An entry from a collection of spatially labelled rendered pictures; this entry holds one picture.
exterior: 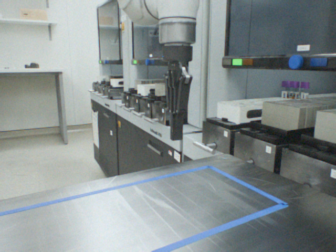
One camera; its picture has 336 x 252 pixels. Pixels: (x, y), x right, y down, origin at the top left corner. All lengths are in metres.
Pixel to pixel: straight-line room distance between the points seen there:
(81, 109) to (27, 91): 0.72
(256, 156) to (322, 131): 0.14
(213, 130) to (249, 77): 0.24
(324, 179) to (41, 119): 3.90
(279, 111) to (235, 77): 0.24
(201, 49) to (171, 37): 0.36
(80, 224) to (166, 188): 0.12
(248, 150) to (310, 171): 0.17
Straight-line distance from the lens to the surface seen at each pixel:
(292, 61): 0.67
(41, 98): 4.17
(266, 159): 0.67
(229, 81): 0.91
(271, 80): 1.02
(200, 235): 0.29
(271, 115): 0.74
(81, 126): 4.28
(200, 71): 1.03
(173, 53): 0.68
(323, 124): 0.66
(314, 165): 0.59
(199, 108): 1.04
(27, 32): 4.15
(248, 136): 0.70
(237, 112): 0.78
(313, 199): 0.39
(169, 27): 0.68
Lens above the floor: 0.98
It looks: 13 degrees down
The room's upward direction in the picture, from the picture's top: straight up
